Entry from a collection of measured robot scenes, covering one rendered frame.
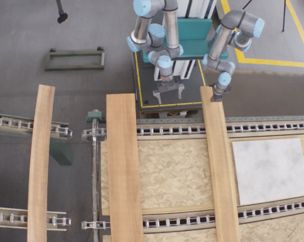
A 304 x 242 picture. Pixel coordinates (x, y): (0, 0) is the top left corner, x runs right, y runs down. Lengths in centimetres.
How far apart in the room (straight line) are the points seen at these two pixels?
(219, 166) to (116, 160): 68
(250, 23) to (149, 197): 123
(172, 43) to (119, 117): 62
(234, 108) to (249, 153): 117
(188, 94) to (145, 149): 97
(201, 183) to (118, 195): 55
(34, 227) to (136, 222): 64
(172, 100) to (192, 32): 78
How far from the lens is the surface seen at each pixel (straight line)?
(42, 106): 195
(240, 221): 194
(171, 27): 164
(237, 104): 316
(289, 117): 235
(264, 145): 211
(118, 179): 177
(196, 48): 212
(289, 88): 362
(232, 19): 162
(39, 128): 189
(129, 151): 181
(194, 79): 276
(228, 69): 183
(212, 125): 196
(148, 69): 275
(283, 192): 210
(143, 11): 148
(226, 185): 187
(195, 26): 206
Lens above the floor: 261
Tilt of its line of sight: 65 degrees down
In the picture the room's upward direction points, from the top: 13 degrees clockwise
